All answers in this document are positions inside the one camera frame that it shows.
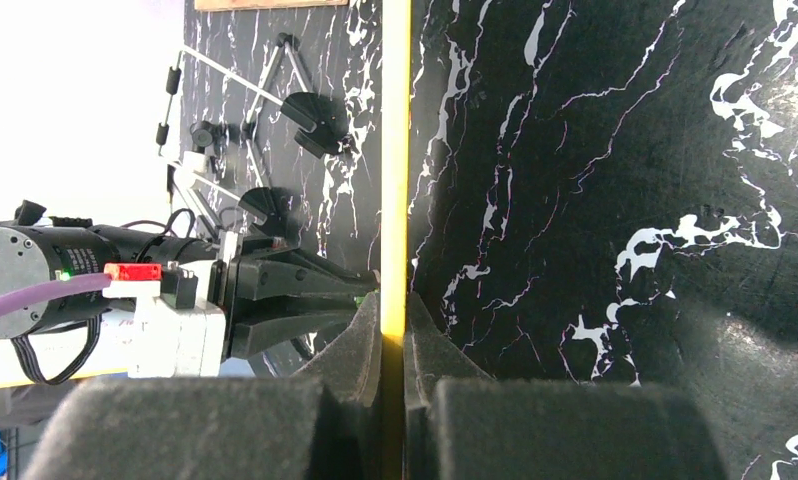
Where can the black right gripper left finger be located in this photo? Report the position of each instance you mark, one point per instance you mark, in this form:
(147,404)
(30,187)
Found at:
(322,422)

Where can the wooden board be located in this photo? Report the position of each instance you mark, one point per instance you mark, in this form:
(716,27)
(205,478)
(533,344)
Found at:
(235,5)

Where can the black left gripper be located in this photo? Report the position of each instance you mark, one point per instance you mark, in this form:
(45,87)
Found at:
(258,281)

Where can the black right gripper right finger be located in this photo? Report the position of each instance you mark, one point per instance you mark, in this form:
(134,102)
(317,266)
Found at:
(463,424)

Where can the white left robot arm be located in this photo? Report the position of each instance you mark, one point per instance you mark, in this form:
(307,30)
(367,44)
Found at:
(79,300)

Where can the black grey folding easel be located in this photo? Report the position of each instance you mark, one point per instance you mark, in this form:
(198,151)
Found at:
(306,110)

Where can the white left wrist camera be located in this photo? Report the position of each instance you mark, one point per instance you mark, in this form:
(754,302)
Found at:
(166,341)

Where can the yellow-framed whiteboard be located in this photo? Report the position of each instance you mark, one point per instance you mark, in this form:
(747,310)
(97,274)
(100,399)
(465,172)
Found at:
(395,78)

